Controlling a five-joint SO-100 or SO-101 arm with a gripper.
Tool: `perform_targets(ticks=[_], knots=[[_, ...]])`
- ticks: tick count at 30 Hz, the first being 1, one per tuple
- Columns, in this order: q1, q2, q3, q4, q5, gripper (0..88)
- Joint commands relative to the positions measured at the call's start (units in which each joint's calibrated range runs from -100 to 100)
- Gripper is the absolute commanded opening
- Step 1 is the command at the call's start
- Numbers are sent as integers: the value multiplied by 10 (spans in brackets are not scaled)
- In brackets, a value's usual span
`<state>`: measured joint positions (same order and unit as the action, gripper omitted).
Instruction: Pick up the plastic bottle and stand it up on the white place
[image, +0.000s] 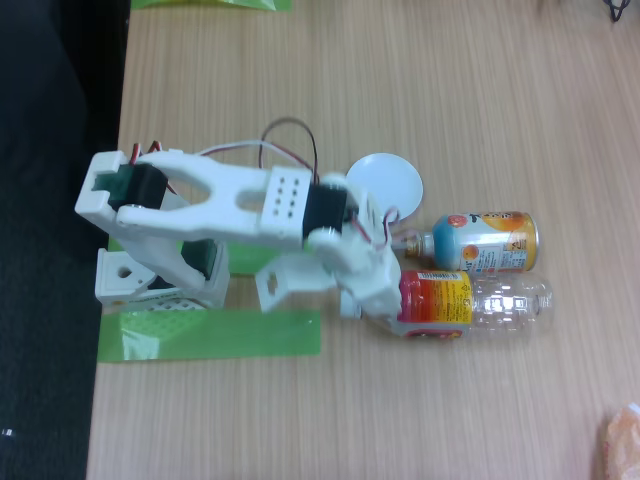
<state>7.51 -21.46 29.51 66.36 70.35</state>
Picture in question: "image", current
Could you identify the short green tape strip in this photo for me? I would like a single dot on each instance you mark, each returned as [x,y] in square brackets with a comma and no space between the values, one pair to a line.
[250,257]

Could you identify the orange blue aluminium bottle can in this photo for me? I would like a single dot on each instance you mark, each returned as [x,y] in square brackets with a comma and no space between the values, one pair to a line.
[480,242]

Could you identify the clear plastic bottle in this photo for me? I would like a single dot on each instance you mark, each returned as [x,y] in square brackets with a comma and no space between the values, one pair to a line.
[450,305]

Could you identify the small white plate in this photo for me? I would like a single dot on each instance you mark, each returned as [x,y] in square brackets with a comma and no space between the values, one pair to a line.
[395,180]

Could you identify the green plastic bag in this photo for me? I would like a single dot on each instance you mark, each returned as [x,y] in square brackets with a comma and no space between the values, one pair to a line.
[200,4]

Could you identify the long green tape strip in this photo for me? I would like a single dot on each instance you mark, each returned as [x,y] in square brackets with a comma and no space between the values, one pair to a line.
[225,335]

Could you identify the orange plastic bag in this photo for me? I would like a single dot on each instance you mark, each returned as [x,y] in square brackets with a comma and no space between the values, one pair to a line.
[622,445]

